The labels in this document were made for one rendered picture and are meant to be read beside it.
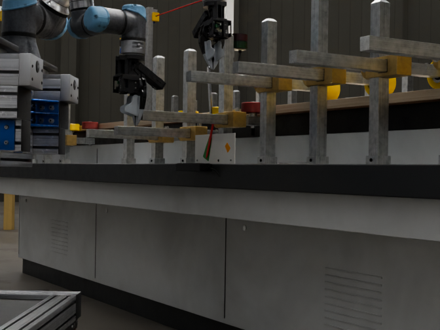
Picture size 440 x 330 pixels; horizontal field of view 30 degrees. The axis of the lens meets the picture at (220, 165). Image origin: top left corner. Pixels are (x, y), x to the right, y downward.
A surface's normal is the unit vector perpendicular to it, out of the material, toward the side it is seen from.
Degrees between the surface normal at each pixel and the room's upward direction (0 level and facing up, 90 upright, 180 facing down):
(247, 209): 90
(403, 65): 90
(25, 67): 90
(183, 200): 90
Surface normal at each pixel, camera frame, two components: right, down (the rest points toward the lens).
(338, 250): -0.86, -0.02
